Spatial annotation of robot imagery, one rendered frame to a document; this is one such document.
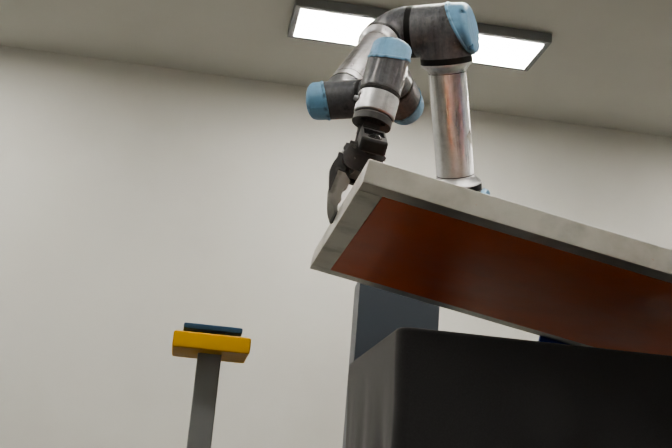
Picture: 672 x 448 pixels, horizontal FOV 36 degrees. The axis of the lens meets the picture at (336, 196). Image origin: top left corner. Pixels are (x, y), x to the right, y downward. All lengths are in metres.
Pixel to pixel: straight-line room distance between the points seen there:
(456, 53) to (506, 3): 2.67
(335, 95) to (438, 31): 0.39
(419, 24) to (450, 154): 0.30
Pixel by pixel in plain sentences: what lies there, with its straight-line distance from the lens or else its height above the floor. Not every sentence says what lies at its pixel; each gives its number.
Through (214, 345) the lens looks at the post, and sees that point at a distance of 1.76.
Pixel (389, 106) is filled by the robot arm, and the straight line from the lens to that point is 1.84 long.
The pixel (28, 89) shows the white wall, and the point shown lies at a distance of 5.95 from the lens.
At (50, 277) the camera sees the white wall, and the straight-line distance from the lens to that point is 5.63.
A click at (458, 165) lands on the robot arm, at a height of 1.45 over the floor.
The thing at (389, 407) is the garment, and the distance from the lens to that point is 1.54.
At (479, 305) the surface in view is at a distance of 2.00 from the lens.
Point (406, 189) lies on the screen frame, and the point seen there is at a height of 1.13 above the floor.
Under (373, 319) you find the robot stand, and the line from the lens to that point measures 2.29.
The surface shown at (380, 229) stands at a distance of 1.67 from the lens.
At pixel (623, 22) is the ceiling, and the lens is 5.13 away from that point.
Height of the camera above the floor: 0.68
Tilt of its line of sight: 17 degrees up
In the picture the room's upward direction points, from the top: 5 degrees clockwise
